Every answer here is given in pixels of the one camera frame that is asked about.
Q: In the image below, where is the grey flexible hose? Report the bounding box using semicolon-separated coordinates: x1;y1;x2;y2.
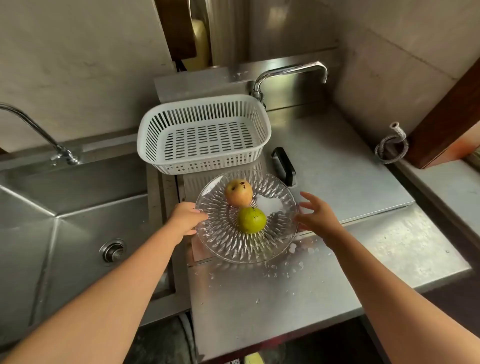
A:
374;121;410;165

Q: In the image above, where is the white slotted plastic basket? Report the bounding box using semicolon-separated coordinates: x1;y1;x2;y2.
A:
136;94;272;176

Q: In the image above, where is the stainless steel sink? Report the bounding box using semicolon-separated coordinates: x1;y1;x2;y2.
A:
0;129;192;348

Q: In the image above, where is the yellow-red apple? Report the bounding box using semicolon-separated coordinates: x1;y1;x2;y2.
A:
224;179;254;208

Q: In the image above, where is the angular chrome faucet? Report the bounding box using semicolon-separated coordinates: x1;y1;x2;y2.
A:
251;61;329;110

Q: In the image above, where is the steel backsplash panel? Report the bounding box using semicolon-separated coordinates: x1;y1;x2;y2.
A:
153;48;340;112

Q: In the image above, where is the curved chrome faucet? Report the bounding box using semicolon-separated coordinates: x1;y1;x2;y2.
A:
0;103;82;166

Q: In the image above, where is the black handle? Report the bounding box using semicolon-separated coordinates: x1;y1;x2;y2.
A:
271;146;297;187

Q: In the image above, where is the pink flat pad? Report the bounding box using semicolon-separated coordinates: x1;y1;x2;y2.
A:
190;236;215;264

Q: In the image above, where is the person's left hand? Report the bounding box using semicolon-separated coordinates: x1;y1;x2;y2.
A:
164;201;209;247

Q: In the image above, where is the green apple fruit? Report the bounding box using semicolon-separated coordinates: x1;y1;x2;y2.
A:
236;206;268;235

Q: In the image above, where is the clear cut glass plate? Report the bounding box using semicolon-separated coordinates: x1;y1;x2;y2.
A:
194;168;300;264

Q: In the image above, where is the person's left forearm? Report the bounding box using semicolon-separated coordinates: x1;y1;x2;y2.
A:
0;224;182;364

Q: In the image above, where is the person's right forearm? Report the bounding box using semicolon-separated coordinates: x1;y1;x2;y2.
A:
324;226;480;364

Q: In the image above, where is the person's right hand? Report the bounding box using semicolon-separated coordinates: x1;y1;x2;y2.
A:
294;191;348;250

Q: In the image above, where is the round steel sink drain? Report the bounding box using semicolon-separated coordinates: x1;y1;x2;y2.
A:
99;238;127;266

